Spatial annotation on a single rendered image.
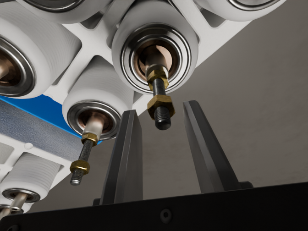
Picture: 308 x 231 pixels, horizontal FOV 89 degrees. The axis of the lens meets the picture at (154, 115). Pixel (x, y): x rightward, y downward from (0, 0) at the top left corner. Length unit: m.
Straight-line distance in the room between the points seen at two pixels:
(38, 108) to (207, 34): 0.41
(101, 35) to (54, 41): 0.06
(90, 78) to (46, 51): 0.06
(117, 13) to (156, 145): 0.53
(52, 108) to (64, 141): 0.09
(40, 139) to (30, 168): 0.07
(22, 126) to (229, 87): 0.57
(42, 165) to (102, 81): 0.31
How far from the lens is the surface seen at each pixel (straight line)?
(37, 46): 0.21
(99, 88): 0.22
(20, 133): 0.48
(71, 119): 0.24
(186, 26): 0.18
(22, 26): 0.22
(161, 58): 0.16
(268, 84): 0.61
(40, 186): 0.47
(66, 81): 0.30
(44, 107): 0.49
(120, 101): 0.21
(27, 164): 0.49
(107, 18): 0.24
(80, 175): 0.18
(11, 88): 0.24
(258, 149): 0.86
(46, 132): 0.49
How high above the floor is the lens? 0.42
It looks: 49 degrees down
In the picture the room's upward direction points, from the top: 177 degrees clockwise
